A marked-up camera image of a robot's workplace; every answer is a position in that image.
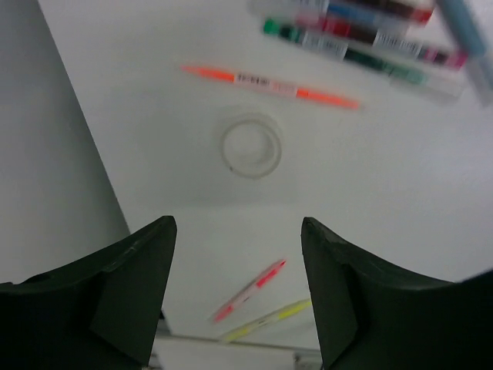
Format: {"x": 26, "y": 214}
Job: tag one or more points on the yellow thin highlighter pen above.
{"x": 266, "y": 320}

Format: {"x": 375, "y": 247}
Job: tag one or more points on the red gel pen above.
{"x": 419, "y": 14}

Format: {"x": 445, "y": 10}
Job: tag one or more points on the light blue pen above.
{"x": 466, "y": 32}

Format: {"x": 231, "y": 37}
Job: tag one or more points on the magenta gel pen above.
{"x": 377, "y": 39}

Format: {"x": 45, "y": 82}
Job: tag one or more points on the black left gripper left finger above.
{"x": 99, "y": 312}

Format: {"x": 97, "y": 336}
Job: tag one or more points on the pink thin highlighter pen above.
{"x": 247, "y": 292}

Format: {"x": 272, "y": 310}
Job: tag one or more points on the clear tape roll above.
{"x": 251, "y": 145}

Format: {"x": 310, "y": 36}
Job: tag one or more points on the green gel pen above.
{"x": 333, "y": 48}

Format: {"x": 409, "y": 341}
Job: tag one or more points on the orange thin highlighter pen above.
{"x": 271, "y": 86}

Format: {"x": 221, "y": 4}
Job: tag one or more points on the blue gel pen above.
{"x": 315, "y": 10}

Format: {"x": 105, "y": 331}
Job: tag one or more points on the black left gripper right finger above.
{"x": 372, "y": 314}

